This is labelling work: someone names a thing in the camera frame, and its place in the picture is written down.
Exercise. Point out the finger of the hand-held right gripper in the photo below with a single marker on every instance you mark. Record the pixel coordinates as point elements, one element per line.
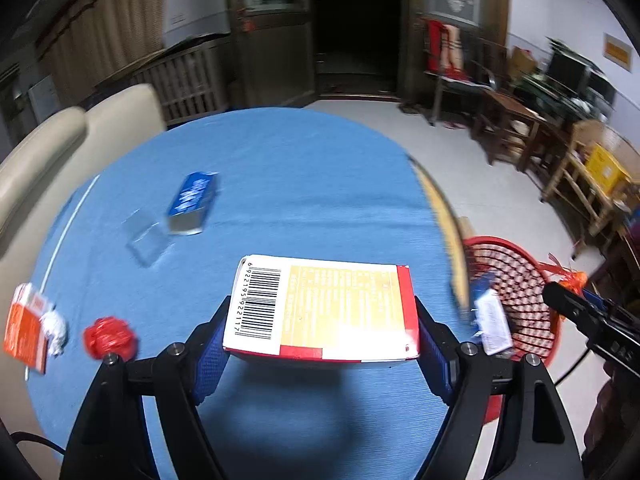
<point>567,300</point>

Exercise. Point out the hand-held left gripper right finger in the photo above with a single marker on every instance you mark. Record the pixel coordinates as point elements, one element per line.
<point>437,360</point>

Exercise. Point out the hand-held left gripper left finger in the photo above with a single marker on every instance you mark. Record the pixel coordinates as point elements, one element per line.
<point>212,355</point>

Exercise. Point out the orange red plastic wrapper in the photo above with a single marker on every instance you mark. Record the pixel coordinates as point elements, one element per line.
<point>567,274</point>

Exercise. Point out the red plastic basket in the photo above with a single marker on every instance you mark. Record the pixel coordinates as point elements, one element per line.
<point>525,280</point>

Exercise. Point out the red yellow medicine box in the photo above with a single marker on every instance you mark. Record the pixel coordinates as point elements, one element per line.
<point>340,305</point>

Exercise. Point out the person's right forearm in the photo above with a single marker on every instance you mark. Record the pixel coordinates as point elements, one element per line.
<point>615,410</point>

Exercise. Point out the blue white box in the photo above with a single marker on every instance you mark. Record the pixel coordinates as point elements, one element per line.
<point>492,320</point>

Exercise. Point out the red plastic bag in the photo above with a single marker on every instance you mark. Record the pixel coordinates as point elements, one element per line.
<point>110,337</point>

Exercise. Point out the light wooden chair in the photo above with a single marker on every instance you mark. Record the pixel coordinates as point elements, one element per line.
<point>585,180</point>

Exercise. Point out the clear plastic piece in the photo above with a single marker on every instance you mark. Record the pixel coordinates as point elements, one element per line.
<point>147,242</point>

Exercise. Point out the blue rectangular box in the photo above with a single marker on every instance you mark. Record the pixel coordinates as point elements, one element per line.
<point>192,202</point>

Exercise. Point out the crumpled white tissue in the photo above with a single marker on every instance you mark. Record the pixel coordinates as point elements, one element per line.
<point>55,330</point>

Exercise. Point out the dark wooden table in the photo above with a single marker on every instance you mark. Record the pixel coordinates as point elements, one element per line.
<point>510,120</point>

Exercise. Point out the orange white paper bag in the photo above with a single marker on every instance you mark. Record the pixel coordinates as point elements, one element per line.
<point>25,330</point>

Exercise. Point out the white thin stick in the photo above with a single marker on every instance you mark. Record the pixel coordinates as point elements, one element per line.
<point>65,230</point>

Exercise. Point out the black monitor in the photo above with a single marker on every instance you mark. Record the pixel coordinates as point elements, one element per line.
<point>567,67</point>

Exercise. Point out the brown cardboard box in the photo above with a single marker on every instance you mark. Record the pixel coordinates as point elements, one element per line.
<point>522,62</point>

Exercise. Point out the dark wooden chair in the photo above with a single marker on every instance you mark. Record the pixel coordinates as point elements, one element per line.
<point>462,80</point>

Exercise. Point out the red clothes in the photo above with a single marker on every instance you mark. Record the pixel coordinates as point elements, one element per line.
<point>447,50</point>

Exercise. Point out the wooden slatted crib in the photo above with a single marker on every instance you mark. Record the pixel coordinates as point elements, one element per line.
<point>170,80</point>

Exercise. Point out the dark wooden glass door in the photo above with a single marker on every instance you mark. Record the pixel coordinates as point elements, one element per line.
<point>270,25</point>

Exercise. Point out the brown curtain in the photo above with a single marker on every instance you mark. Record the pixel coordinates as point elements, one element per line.
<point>100,25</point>

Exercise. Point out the orange wall sign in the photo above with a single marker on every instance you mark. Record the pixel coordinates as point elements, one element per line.
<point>617,51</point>

